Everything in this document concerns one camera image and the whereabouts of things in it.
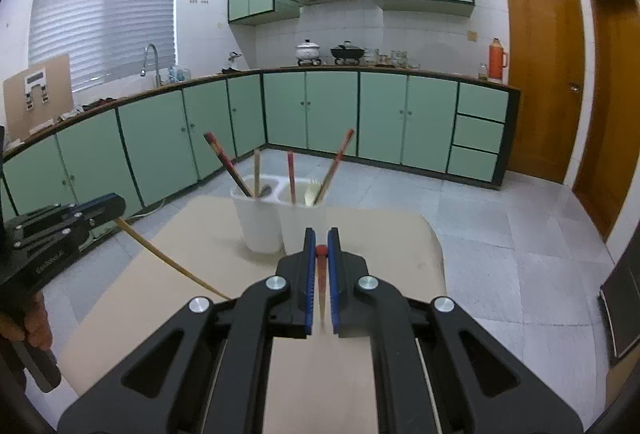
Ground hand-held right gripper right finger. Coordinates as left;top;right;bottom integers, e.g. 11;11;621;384
326;227;584;434

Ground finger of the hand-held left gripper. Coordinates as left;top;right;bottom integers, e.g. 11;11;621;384
20;193;127;231
4;216;122;266

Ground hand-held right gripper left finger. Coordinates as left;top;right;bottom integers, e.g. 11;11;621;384
57;227;319;434

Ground red-tipped wooden chopstick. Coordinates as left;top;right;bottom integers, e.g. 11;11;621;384
314;243;334;333

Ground white utensil holder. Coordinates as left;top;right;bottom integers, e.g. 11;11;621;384
229;173;329;255

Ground cream plastic fork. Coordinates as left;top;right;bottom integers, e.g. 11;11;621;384
303;179;324;207

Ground plain bamboo chopstick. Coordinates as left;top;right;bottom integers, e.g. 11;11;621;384
115;216;234;302

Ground short red chopstick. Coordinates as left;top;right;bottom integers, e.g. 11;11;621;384
286;150;297;204

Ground red brown chopstick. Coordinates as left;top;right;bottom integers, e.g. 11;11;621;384
319;129;356;203

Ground red patterned chopstick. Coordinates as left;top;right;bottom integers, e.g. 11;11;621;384
203;131;254;199

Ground person's left hand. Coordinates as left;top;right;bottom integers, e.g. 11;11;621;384
0;293;54;351

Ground green base cabinet row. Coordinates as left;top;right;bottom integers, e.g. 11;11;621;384
259;68;521;191
0;73;269;236

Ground cardboard sheet with scale print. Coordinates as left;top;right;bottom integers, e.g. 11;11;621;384
2;54;75;141

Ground steel kitchen faucet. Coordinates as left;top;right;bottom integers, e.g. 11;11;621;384
139;43;162;88

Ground green cabinet drawer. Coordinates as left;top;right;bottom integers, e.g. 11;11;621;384
447;146;500;183
456;81;510;123
452;113;505;153

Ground white window blind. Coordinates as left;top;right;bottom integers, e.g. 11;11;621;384
27;0;181;94

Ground gas stove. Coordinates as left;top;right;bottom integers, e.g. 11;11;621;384
298;57;366;67

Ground white cooking pot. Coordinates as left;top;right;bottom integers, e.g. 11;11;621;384
295;39;321;64

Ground black wok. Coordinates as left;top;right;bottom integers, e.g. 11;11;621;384
329;41;365;62

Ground orange thermos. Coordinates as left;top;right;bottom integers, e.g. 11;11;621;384
488;38;510;83

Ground dark flat panel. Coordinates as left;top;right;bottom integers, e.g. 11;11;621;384
599;253;640;368

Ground wooden door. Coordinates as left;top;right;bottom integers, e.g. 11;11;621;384
572;0;640;243
502;0;586;185

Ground cable on floor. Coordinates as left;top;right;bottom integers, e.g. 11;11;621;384
124;198;166;218

